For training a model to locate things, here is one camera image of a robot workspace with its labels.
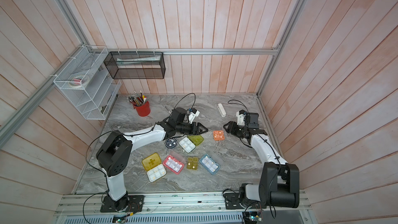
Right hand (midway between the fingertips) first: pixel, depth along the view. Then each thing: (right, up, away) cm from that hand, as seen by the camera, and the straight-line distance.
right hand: (227, 126), depth 89 cm
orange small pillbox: (-4, -7, +9) cm, 12 cm away
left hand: (-14, -3, -5) cm, 15 cm away
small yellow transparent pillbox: (-20, -21, -3) cm, 29 cm away
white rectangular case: (0, +9, +18) cm, 21 cm away
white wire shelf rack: (-71, +14, -11) cm, 74 cm away
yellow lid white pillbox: (-43, -22, -4) cm, 48 cm away
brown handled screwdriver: (-39, +9, +22) cm, 46 cm away
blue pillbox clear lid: (-11, -21, -3) cm, 24 cm away
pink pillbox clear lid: (-31, -21, -3) cm, 38 cm away
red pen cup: (-54, +10, +14) cm, 57 cm away
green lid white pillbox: (-23, -11, +4) cm, 26 cm away
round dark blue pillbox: (-34, -11, +4) cm, 36 cm away
